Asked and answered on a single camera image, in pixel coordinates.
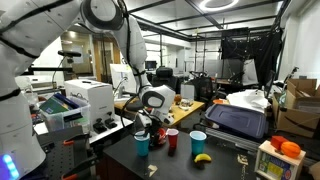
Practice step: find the dark blue bin lid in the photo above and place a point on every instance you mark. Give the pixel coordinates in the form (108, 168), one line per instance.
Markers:
(246, 121)

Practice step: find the wooden toy box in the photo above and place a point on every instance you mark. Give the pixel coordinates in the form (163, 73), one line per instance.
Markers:
(273, 165)

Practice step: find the black office chair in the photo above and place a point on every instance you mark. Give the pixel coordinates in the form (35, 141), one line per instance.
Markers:
(164, 76)

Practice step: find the clear plastic storage bin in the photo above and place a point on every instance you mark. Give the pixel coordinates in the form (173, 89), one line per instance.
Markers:
(60, 116)

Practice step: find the black curtain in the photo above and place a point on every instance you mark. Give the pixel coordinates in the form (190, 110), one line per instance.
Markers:
(263, 48)

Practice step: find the orange toy ball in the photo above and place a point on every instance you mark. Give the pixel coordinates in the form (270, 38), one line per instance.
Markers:
(290, 149)

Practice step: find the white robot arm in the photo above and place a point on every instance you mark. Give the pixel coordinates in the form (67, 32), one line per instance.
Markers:
(28, 28)

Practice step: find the yellow wooden desk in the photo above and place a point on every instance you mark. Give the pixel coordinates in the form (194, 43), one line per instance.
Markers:
(178, 114)

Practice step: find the red toy block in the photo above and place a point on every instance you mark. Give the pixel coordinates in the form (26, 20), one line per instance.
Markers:
(277, 141)

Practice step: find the black pegboard with clamps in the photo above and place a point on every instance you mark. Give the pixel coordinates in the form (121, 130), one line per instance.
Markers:
(68, 155)

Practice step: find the cardboard box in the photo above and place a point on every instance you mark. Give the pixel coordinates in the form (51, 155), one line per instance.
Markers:
(297, 109)

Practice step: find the red plate with toys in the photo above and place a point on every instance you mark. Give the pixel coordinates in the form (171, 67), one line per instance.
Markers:
(159, 137)

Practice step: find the white equipment box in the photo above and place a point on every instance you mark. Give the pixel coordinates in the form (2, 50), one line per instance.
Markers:
(98, 95)

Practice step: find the blue plastic cup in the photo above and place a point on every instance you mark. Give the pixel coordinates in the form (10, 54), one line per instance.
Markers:
(197, 141)
(142, 143)

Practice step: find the white computer monitor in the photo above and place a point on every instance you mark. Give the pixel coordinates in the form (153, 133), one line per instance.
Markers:
(122, 73)

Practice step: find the yellow toy banana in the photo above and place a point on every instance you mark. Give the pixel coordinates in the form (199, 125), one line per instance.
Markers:
(202, 157)

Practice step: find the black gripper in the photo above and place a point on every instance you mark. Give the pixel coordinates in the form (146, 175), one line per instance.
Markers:
(154, 128)

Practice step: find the red plastic cup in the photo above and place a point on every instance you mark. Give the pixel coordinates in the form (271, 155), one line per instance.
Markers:
(172, 135)

